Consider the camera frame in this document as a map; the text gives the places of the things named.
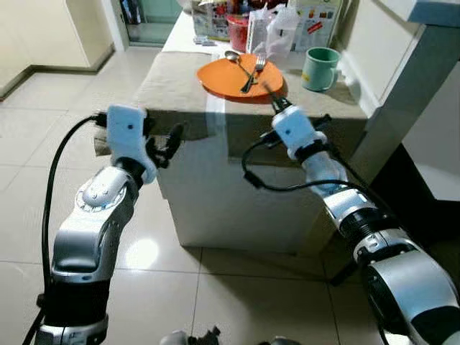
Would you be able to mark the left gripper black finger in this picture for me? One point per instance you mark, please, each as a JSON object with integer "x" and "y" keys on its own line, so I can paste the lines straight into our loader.
{"x": 175, "y": 140}

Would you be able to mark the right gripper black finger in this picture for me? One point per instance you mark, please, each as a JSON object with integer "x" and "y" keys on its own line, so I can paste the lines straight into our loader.
{"x": 276, "y": 97}

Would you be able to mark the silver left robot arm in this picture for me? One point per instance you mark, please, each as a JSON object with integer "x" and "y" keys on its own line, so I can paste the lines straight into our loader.
{"x": 90, "y": 230}

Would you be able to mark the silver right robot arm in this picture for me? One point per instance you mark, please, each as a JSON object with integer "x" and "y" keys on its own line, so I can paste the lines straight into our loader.
{"x": 402, "y": 273}

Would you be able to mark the metal fork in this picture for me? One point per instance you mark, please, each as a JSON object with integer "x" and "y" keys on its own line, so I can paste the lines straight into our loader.
{"x": 256, "y": 70}

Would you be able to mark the green mug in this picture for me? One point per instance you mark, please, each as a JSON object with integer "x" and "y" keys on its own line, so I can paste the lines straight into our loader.
{"x": 320, "y": 70}

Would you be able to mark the beige table cloth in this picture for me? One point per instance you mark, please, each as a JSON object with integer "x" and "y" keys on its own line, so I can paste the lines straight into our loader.
{"x": 172, "y": 86}

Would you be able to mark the orange plate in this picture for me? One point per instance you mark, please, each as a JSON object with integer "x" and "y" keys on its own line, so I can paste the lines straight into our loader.
{"x": 219, "y": 77}

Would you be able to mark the metal spoon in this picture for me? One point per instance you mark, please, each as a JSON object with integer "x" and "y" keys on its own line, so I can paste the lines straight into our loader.
{"x": 231, "y": 55}

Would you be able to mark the clear plastic bag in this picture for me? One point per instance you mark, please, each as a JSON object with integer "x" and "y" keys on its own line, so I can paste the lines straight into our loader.
{"x": 277, "y": 32}

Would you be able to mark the white table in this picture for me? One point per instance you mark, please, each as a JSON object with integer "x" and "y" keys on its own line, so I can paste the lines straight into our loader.
{"x": 208, "y": 201}

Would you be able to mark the red plastic container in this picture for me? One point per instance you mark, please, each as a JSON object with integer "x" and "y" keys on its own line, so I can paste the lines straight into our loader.
{"x": 237, "y": 32}

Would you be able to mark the printed cardboard box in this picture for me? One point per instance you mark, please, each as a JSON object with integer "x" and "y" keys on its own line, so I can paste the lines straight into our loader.
{"x": 320, "y": 21}

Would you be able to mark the pill blister pack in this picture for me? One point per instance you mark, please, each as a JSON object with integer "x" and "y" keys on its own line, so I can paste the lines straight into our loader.
{"x": 205, "y": 43}

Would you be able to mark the colourful snack package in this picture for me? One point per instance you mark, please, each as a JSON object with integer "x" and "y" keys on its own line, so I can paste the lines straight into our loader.
{"x": 212, "y": 18}

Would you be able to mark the glass door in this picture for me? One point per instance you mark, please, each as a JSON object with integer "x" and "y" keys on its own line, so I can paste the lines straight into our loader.
{"x": 151, "y": 21}

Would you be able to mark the white counter grey top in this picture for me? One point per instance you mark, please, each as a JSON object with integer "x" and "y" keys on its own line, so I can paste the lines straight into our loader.
{"x": 424, "y": 86}

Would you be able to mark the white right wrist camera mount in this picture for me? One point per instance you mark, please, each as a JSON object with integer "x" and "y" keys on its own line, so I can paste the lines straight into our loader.
{"x": 296, "y": 133}

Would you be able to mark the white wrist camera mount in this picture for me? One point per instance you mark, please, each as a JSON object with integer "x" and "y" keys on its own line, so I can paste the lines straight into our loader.
{"x": 296, "y": 133}
{"x": 128, "y": 136}

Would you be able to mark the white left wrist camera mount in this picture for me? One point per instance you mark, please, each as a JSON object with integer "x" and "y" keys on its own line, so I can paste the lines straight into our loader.
{"x": 128, "y": 136}

